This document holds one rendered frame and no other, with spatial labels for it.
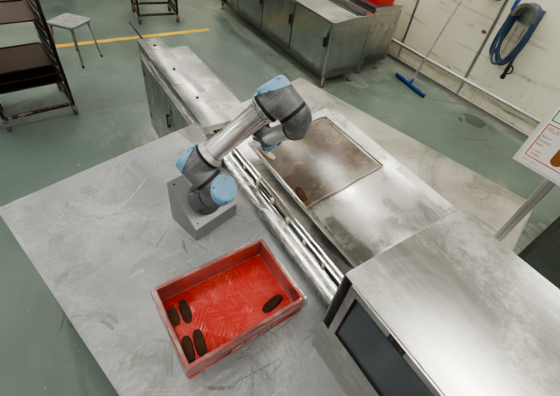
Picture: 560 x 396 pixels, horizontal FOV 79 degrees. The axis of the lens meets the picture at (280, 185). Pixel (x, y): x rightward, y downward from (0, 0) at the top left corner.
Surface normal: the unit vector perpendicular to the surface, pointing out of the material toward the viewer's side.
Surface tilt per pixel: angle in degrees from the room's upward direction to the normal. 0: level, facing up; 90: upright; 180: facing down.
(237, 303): 0
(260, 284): 0
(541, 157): 90
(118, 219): 0
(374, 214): 10
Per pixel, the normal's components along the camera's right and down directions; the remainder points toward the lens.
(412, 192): -0.03, -0.64
